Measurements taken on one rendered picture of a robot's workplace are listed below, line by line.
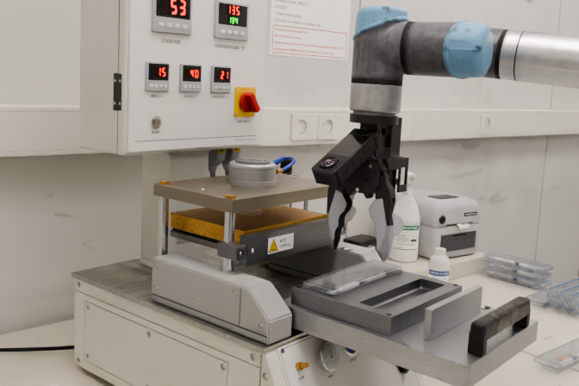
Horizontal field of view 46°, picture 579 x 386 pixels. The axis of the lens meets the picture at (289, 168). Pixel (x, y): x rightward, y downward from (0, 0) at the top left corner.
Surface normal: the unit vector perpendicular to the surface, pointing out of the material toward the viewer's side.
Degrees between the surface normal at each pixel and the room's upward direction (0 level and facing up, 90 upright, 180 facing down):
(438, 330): 90
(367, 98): 89
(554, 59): 88
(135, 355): 90
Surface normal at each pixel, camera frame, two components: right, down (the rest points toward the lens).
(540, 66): -0.51, 0.47
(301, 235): 0.77, 0.12
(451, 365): -0.64, 0.07
